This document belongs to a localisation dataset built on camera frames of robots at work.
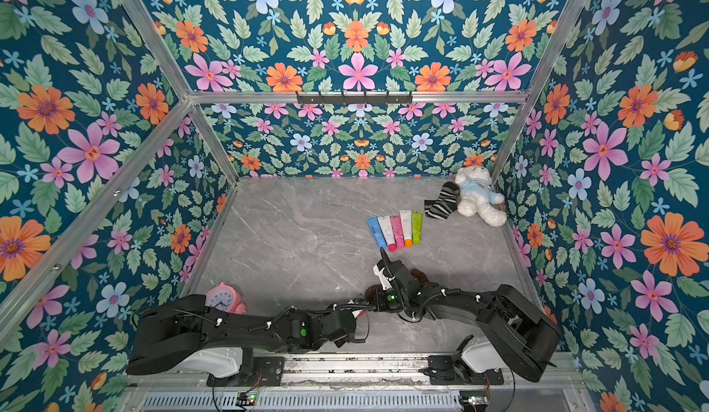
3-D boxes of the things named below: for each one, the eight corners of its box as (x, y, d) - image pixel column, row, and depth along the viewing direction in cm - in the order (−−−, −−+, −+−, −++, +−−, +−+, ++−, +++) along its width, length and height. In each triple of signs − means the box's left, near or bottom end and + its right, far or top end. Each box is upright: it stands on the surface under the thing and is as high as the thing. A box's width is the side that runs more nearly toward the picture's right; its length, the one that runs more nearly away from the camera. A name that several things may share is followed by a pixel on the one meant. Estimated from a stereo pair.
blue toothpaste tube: (380, 249, 100) (381, 246, 98) (367, 222, 108) (367, 218, 106) (390, 246, 101) (390, 242, 99) (376, 219, 109) (376, 215, 107)
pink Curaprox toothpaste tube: (397, 249, 100) (398, 245, 98) (390, 220, 109) (390, 216, 107) (407, 247, 101) (408, 244, 99) (399, 218, 109) (400, 215, 107)
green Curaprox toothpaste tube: (412, 244, 102) (412, 240, 100) (412, 214, 111) (412, 210, 109) (423, 244, 102) (424, 241, 100) (422, 215, 110) (423, 211, 109)
